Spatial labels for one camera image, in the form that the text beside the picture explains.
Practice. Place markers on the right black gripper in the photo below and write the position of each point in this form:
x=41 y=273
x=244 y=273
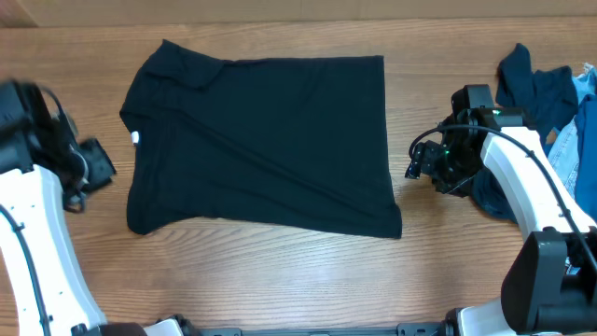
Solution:
x=428 y=159

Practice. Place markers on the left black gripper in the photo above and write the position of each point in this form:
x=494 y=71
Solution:
x=104 y=167

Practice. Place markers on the black t-shirt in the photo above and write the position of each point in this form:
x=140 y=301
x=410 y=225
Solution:
x=290 y=141

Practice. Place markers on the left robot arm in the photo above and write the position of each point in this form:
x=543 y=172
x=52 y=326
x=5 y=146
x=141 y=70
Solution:
x=46 y=173

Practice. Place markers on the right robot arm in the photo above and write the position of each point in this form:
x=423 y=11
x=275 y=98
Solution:
x=551 y=286

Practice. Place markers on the light blue denim jeans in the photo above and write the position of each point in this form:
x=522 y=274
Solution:
x=563 y=156

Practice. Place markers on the dark navy shirt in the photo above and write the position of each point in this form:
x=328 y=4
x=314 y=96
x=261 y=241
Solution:
x=550 y=102

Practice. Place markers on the blue garment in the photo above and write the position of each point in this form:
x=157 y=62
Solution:
x=585 y=121

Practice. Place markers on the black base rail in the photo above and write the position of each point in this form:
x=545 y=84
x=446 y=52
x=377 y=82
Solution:
x=308 y=331

